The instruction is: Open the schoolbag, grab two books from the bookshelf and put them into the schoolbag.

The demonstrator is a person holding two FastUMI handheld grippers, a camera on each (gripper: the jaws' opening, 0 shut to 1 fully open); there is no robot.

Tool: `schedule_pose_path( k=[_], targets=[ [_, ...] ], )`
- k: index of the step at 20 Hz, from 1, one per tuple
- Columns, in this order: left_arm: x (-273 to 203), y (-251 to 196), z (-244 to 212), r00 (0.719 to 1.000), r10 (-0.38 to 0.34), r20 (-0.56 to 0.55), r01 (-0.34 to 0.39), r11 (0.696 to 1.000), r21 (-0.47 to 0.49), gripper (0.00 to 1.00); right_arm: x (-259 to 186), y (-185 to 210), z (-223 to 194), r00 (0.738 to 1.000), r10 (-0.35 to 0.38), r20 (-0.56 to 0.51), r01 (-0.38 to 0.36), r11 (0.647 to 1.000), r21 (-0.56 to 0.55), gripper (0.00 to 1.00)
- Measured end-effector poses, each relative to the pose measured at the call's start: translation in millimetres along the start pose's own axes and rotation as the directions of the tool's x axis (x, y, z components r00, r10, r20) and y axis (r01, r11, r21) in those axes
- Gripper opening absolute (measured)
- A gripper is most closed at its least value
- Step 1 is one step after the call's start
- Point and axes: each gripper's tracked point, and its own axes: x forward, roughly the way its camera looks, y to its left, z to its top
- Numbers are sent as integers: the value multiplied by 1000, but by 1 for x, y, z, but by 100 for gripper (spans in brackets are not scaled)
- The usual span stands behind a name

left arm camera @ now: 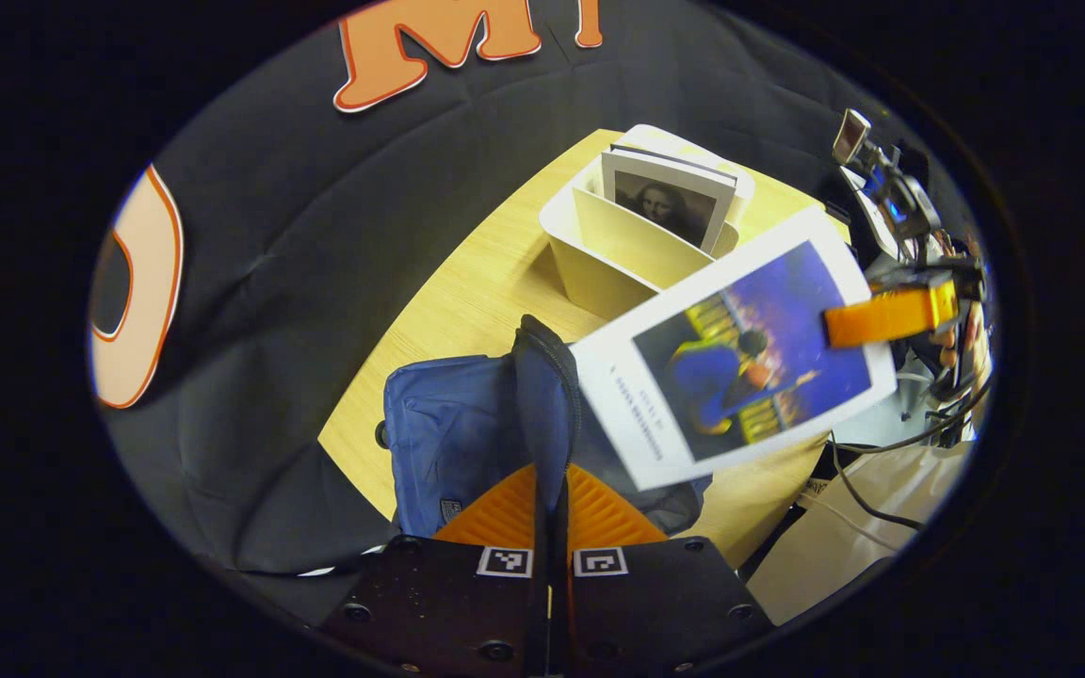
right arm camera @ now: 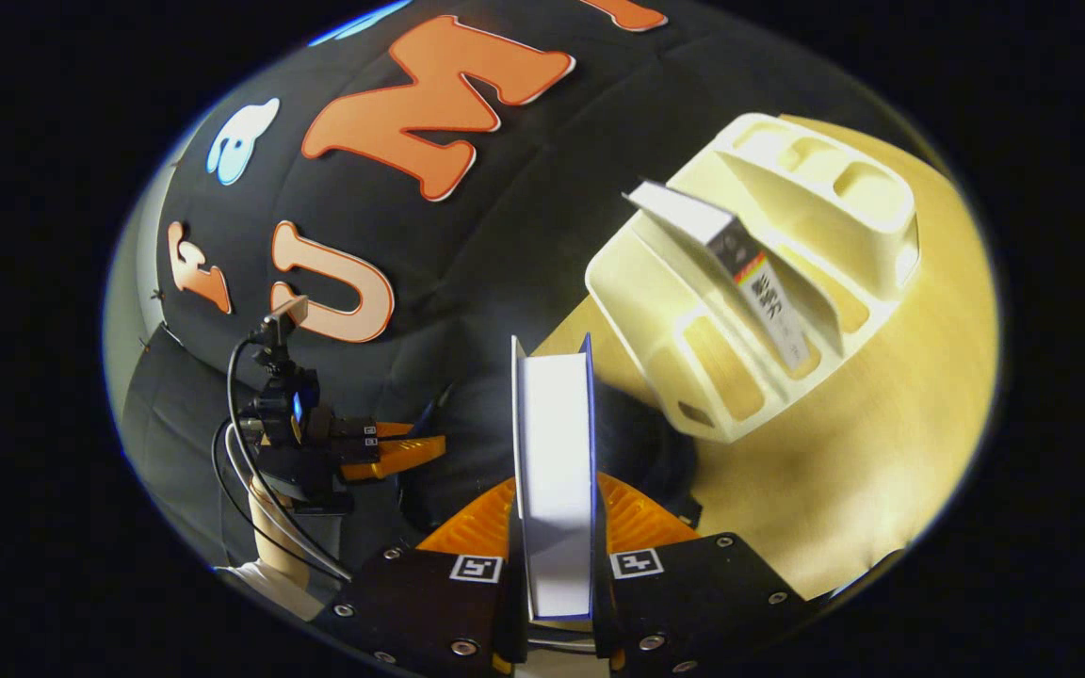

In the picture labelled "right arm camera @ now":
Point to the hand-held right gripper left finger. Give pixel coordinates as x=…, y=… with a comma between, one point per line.
x=420, y=603

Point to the black backdrop cloth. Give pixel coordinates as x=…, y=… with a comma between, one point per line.
x=505, y=245

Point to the white bookshelf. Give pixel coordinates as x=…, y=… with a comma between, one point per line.
x=655, y=311

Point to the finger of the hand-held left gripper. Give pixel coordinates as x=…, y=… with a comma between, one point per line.
x=392, y=430
x=401, y=454

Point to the blue spine book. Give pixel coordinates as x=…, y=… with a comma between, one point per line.
x=557, y=471

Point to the grey portrait cover book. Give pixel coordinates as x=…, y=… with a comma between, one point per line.
x=769, y=292

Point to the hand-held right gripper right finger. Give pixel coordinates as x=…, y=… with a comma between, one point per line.
x=684, y=603

